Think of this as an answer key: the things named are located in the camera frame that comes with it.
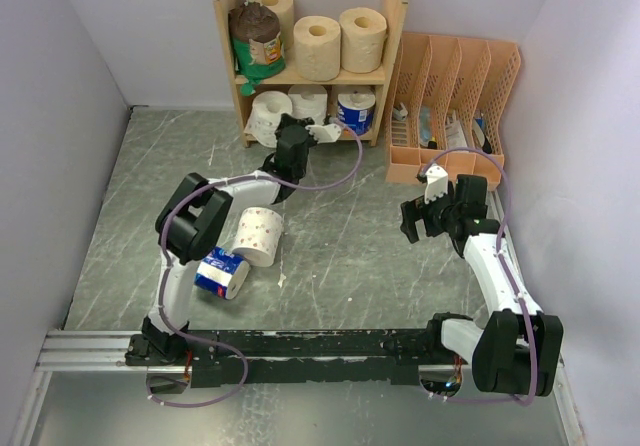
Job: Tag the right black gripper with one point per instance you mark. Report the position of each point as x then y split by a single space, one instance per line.
416 209

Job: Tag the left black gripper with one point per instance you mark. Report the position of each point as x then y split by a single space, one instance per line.
289 121

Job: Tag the pink dotted roll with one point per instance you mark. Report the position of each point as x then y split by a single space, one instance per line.
265 116
257 237

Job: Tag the plain white roll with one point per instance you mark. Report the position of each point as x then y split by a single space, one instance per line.
309 101
357 97

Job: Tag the blue roll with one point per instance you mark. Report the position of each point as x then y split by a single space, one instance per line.
359 121
222 273

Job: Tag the beige paper roll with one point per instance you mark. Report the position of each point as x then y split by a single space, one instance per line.
363 33
284 10
317 48

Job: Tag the green brown paper roll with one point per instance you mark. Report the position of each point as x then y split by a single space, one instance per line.
257 45

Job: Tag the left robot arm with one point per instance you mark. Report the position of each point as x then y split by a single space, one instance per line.
192 220

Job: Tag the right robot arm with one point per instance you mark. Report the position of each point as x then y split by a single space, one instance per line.
517 351

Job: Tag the papers in organizer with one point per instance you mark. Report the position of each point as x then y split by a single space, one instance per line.
454 132

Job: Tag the white item in organizer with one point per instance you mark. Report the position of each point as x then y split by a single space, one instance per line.
400 112

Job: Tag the dark items in organizer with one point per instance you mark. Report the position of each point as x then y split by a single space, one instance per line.
479 130

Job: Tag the blue item in organizer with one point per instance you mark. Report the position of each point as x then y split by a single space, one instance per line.
425 136

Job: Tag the orange plastic file organizer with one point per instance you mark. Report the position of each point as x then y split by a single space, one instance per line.
447 73

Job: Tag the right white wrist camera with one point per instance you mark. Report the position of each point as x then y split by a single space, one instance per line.
436 181

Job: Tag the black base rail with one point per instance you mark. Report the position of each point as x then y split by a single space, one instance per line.
296 374

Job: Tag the aluminium extrusion rail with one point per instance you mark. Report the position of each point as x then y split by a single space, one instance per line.
80 351

